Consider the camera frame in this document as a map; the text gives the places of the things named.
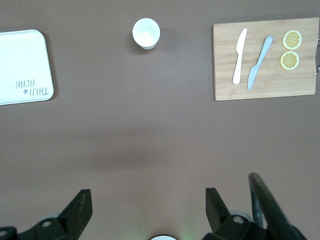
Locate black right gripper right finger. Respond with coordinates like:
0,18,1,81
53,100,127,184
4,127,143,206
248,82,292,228
203,187,270,240

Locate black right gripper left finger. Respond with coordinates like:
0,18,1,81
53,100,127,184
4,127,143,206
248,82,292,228
0,188,93,240

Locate white IKEA cup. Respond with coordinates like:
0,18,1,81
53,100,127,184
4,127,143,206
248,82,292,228
131,17,161,50

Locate brown table mat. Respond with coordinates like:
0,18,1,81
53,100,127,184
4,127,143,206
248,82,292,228
0,0,320,240

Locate bamboo cutting board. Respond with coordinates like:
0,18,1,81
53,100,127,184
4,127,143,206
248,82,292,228
212,17,320,102

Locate cream bear print tray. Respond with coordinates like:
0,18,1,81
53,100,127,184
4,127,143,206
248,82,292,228
0,29,55,106

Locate grey plastic knife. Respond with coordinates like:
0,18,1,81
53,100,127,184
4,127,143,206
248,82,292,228
247,36,274,91

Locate white plastic knife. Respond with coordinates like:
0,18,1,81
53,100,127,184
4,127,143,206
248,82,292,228
232,27,248,86

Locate yellow lemon slice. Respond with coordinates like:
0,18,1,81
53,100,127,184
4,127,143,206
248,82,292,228
279,50,300,71
282,29,303,51

